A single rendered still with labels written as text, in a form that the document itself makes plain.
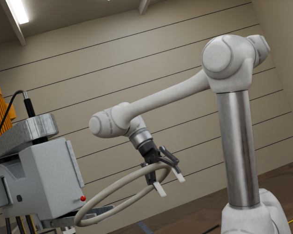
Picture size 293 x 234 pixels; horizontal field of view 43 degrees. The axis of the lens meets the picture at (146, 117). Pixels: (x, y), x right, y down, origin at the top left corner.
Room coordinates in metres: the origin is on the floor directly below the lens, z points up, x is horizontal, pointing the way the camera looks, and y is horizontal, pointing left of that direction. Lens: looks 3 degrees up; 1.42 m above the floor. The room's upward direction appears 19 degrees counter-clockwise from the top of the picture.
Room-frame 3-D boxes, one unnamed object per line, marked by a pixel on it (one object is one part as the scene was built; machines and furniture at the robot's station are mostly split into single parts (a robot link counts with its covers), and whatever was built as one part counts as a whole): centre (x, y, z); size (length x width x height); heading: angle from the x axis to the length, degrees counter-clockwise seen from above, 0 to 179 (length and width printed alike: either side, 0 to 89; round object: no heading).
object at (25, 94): (2.15, 0.63, 1.83); 0.04 x 0.04 x 0.17
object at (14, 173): (2.45, 0.88, 1.35); 0.74 x 0.23 x 0.49; 41
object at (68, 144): (2.17, 0.50, 1.42); 0.08 x 0.03 x 0.28; 41
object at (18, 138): (2.41, 0.86, 1.66); 0.96 x 0.25 x 0.17; 41
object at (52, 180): (2.21, 0.69, 1.37); 0.36 x 0.22 x 0.45; 41
